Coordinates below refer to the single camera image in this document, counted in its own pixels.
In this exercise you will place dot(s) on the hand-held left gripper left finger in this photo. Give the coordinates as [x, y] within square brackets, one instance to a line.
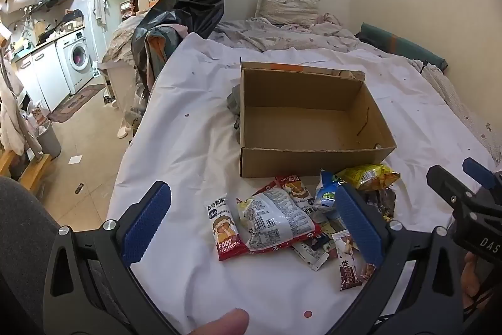
[147, 225]

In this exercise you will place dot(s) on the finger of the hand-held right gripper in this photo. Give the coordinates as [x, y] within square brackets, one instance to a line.
[480, 173]
[447, 186]

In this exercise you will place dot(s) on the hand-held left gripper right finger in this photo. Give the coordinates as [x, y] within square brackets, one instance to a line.
[359, 229]

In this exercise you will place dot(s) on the small yellow snack packet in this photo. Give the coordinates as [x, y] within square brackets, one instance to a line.
[331, 229]

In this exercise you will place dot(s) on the dark brown bread packet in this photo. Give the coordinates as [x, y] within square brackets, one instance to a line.
[386, 201]

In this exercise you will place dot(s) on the brown chocolate snack packet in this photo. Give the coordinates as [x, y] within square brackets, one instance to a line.
[349, 274]

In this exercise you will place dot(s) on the blue white snack packet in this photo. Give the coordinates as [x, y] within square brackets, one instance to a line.
[325, 195]

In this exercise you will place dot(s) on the yellow snack bag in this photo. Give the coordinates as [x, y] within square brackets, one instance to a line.
[368, 176]

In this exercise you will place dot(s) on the small white snack packet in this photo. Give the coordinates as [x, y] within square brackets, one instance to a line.
[310, 256]

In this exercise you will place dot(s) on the red white rice cake packet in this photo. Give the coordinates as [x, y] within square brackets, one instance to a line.
[294, 188]
[223, 233]

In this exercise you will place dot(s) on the large white snack packet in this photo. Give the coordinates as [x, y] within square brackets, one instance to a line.
[274, 217]

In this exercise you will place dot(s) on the brown cardboard box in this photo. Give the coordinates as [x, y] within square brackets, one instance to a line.
[306, 123]

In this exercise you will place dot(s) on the person's right hand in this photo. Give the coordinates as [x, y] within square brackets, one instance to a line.
[472, 280]

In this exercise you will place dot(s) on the person's left hand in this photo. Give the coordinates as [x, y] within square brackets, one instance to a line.
[225, 323]

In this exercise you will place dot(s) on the white bedsheet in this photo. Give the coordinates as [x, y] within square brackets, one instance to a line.
[196, 146]

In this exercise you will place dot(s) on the white paper sheet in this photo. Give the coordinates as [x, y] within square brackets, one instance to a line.
[75, 160]

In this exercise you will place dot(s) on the grey trash bin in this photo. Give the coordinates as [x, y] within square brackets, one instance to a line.
[49, 140]

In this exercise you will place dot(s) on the wooden furniture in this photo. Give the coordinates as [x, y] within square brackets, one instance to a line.
[27, 172]

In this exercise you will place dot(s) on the person's dark clothed leg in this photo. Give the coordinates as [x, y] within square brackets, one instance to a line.
[19, 260]

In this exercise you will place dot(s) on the patterned floor rug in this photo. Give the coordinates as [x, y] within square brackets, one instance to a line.
[76, 103]

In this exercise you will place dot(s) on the grey cloth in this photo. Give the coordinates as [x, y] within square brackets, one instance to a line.
[234, 103]

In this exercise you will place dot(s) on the beige hanging clothing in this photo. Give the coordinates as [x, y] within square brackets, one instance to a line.
[10, 115]

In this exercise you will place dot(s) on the grey orange garment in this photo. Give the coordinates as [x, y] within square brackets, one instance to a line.
[160, 48]

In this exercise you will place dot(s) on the white kitchen cabinet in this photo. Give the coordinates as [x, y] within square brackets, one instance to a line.
[43, 76]

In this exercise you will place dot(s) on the white washing machine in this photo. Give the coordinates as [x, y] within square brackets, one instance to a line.
[74, 58]

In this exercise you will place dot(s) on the crumpled floral quilt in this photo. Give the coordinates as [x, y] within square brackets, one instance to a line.
[274, 32]

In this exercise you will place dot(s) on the white hanging towel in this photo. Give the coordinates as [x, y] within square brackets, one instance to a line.
[100, 5]

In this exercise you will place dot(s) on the floral pillow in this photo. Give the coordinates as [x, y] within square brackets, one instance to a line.
[286, 7]

